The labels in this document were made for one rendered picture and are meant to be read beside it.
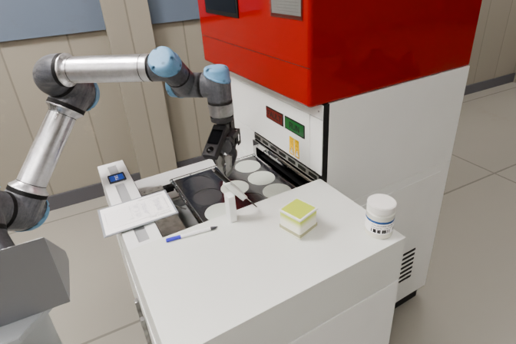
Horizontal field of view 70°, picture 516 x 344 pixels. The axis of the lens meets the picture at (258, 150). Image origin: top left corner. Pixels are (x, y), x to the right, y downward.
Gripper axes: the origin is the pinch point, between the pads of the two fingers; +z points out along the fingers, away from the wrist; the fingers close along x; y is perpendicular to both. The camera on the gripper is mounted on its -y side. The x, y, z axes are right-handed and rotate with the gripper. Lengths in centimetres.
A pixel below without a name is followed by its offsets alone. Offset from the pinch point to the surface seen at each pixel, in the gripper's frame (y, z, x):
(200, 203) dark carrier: -4.8, 9.5, 8.4
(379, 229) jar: -17, 0, -49
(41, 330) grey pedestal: -49, 29, 40
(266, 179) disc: 14.9, 9.5, -9.2
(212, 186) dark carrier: 5.8, 9.4, 8.7
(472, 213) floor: 143, 100, -113
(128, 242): -33.9, 3.4, 14.4
